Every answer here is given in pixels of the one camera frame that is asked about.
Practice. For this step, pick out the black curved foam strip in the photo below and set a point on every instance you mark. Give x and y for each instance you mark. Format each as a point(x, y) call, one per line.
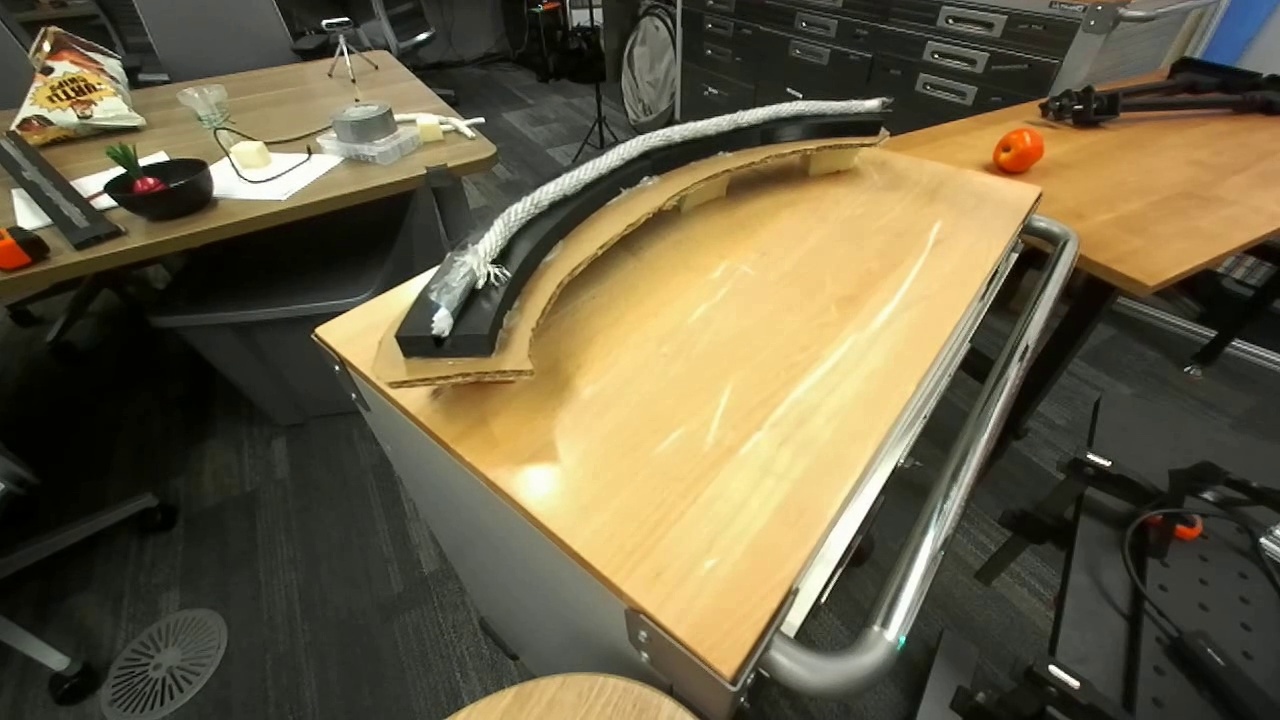
point(462, 332)

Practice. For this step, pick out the round wooden stool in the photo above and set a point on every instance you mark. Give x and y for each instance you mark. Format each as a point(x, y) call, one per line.
point(573, 701)

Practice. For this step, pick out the grey tape roll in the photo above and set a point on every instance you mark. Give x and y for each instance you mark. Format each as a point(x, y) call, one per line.
point(362, 125)

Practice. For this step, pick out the dark drawer cabinet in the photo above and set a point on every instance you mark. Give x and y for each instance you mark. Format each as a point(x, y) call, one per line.
point(867, 52)

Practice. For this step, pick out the white paper sheet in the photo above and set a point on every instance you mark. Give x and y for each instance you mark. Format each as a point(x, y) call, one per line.
point(302, 173)

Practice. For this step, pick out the small silver tripod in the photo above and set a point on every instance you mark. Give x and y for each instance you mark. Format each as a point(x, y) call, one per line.
point(350, 45)

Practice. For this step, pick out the orange fruit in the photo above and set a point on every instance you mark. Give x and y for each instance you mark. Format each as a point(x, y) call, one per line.
point(1018, 148)

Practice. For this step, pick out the wooden office desk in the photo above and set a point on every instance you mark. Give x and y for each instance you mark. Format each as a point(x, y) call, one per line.
point(282, 100)

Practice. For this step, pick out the black bowl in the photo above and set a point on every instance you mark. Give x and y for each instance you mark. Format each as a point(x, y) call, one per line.
point(174, 192)

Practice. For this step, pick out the black folded tripod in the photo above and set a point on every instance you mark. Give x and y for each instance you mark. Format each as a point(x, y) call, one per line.
point(1104, 105)

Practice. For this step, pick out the wooden side table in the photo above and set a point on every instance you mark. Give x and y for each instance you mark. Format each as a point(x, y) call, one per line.
point(1175, 186)

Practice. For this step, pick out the round floor grille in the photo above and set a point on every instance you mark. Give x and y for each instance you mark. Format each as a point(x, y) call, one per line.
point(166, 662)

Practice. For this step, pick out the orange clamp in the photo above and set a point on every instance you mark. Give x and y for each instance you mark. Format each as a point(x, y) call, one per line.
point(1180, 531)

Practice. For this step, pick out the long black bar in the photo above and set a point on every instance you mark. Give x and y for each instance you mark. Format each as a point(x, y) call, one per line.
point(62, 192)

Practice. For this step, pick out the chips bag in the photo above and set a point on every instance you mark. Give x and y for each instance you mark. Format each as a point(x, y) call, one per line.
point(74, 93)

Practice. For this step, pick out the small orange object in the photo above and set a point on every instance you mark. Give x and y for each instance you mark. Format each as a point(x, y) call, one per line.
point(14, 251)

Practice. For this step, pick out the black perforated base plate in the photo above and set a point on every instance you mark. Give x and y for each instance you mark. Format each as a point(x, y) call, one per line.
point(1202, 626)

